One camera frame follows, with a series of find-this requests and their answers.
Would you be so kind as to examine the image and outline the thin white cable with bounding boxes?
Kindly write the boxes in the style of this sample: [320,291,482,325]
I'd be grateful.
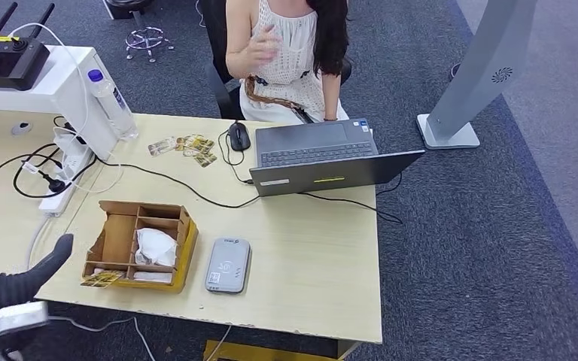
[8,22,123,194]

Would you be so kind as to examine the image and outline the black cable with plug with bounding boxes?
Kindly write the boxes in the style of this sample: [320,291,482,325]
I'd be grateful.
[13,143,98,199]

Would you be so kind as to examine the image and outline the white desk riser shelf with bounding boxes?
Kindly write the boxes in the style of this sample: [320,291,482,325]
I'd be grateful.
[0,44,120,162]

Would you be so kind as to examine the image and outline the white crumpled paper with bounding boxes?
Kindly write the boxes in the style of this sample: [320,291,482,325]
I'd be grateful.
[134,227,178,268]

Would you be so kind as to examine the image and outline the black stool seat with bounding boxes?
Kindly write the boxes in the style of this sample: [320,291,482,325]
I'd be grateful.
[104,0,155,21]

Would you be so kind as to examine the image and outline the white charger adapter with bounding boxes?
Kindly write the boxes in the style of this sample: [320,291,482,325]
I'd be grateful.
[53,133,86,162]

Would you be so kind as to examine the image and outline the grey kiosk stand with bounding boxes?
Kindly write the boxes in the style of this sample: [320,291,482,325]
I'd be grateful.
[415,0,540,150]

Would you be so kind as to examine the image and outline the long black cable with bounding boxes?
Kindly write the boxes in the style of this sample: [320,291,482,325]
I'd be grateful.
[0,151,61,193]

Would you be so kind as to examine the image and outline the black power plug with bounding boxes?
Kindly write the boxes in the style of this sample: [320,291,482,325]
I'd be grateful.
[53,116,88,145]

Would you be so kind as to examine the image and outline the black computer mouse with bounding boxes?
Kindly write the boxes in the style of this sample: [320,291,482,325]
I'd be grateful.
[228,120,252,153]

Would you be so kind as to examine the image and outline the white flat card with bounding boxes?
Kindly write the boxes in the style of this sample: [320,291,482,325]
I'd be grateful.
[133,271,173,284]

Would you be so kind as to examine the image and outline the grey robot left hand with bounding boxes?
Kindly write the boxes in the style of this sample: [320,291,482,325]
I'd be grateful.
[0,180,74,320]

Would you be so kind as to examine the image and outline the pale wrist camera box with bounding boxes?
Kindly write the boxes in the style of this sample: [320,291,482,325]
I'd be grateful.
[0,301,50,344]

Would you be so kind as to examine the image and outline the white hanging cable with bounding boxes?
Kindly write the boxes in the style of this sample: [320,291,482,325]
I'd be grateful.
[204,324,233,361]

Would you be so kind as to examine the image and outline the grey laptop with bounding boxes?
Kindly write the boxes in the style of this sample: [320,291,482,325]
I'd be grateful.
[248,117,426,198]

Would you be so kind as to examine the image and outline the black antenna remote controller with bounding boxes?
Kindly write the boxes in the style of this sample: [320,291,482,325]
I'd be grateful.
[0,2,56,92]

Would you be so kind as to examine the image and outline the chrome stool base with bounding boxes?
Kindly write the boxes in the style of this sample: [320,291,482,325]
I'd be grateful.
[124,11,175,64]

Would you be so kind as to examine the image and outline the black mouse cable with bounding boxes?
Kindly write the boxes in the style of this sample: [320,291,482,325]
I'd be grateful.
[218,130,255,185]

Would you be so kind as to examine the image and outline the white power strip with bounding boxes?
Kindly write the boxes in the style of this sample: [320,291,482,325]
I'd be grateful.
[38,133,96,217]

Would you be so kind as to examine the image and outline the black laptop power cable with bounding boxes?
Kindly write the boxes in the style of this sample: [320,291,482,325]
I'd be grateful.
[94,158,403,225]

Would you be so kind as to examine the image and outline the person's right hand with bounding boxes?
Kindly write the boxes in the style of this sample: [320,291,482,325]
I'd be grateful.
[242,25,284,73]

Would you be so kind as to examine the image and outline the yellow board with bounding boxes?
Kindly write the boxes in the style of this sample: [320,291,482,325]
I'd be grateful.
[202,339,360,361]

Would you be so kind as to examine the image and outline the cardboard divider box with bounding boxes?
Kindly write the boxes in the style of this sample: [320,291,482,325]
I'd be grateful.
[81,200,199,294]

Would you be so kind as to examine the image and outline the grey card reader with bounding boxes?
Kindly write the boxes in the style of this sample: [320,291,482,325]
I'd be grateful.
[204,237,252,295]

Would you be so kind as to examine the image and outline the black office chair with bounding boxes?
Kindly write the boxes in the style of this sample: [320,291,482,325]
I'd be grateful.
[199,0,352,120]

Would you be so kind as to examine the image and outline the white floor cable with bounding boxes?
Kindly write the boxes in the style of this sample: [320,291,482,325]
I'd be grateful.
[195,0,210,29]

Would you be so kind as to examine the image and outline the clear water bottle blue cap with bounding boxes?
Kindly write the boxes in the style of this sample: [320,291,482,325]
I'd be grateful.
[87,68,139,141]

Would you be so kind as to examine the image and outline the person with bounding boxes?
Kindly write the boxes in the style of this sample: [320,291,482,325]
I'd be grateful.
[225,0,352,123]

